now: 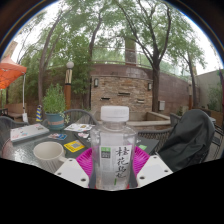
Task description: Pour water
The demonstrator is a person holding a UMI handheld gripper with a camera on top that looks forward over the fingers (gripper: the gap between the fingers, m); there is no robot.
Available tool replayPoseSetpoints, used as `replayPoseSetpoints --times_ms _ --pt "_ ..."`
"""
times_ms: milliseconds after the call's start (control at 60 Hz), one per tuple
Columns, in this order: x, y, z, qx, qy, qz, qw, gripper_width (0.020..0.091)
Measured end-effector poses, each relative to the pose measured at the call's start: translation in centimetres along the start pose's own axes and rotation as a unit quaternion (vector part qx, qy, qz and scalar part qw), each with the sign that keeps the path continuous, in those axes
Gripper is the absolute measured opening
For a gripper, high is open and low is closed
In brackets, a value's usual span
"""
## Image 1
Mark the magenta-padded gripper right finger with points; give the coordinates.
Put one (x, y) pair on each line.
(153, 170)

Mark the blue sticker card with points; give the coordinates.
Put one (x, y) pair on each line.
(57, 136)

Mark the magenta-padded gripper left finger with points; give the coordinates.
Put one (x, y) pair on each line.
(70, 171)

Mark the green plant in blue pot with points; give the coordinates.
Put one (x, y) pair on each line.
(54, 103)

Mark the white sticker sheet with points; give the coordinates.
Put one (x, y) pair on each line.
(79, 127)

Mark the clear white-capped drink bottle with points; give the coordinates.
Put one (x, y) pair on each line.
(113, 140)

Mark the grey wall box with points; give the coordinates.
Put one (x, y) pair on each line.
(161, 105)

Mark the wooden globe lamp post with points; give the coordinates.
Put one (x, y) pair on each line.
(68, 90)

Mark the black backpack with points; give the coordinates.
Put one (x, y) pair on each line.
(188, 136)

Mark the orange patio umbrella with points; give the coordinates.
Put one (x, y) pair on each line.
(10, 70)

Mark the white ceramic mug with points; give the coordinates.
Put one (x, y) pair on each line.
(48, 155)

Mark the black wall lamp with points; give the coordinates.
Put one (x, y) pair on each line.
(96, 82)
(149, 86)

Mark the silver laptop with stickers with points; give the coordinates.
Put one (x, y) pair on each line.
(28, 132)

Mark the yellow square card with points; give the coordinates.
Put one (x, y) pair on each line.
(74, 146)

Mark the forked dark tree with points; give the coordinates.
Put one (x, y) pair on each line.
(155, 90)

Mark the blue yellow striped cone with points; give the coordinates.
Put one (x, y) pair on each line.
(39, 115)

